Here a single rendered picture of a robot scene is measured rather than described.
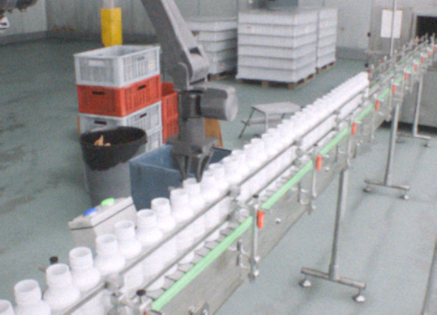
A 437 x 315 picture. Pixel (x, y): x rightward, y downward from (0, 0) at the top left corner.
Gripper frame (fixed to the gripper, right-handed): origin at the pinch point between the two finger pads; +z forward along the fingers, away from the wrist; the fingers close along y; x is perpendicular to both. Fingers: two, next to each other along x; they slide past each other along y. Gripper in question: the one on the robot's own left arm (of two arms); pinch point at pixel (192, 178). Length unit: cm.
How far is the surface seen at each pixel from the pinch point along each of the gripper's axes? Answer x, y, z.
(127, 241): 24.9, -1.1, 3.7
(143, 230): 19.7, -1.0, 3.9
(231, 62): -697, 352, 95
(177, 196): 7.7, -1.0, 1.2
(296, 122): -64, -1, 2
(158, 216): 13.7, -0.3, 3.6
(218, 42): -648, 352, 53
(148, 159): -62, 60, 26
